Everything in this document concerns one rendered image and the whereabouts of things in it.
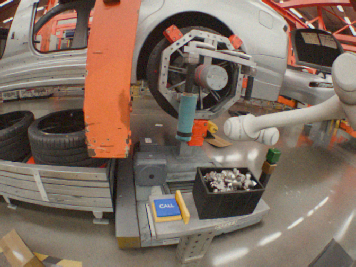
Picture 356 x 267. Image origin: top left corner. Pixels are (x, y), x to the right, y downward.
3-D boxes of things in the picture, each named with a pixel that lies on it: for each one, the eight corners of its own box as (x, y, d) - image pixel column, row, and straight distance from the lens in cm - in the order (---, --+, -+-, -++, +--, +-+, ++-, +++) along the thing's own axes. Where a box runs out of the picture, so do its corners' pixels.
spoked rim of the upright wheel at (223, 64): (229, 76, 148) (192, 28, 136) (245, 79, 129) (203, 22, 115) (186, 117, 138) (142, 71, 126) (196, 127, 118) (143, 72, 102)
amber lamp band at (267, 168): (267, 168, 69) (270, 159, 67) (273, 173, 66) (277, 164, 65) (260, 169, 66) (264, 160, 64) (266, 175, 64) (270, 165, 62)
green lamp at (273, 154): (271, 157, 67) (275, 147, 65) (278, 161, 64) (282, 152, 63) (264, 157, 64) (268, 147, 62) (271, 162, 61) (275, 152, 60)
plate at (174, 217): (175, 202, 59) (175, 200, 58) (181, 220, 54) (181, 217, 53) (151, 204, 57) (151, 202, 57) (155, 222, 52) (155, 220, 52)
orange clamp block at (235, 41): (229, 51, 120) (237, 43, 124) (236, 50, 113) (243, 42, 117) (223, 43, 118) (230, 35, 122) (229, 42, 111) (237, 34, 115)
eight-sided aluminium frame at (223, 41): (230, 118, 125) (242, 44, 125) (235, 121, 120) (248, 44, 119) (154, 114, 105) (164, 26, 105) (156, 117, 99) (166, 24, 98)
